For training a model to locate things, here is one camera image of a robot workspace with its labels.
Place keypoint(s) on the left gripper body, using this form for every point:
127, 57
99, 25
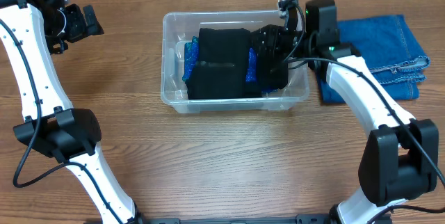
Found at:
79, 22

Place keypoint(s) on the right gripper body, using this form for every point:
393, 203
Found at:
285, 40

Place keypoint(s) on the black cloth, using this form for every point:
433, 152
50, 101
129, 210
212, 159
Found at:
252, 90
271, 77

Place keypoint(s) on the black garment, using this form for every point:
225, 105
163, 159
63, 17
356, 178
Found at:
221, 66

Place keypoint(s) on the blue sequin fabric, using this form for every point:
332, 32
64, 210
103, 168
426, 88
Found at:
191, 50

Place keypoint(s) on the blue denim jeans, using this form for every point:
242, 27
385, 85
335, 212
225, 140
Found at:
391, 52

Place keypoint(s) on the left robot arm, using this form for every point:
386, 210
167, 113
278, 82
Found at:
32, 31

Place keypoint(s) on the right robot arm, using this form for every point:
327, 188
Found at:
399, 163

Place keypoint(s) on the clear plastic storage bin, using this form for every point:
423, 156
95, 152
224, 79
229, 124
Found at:
179, 28

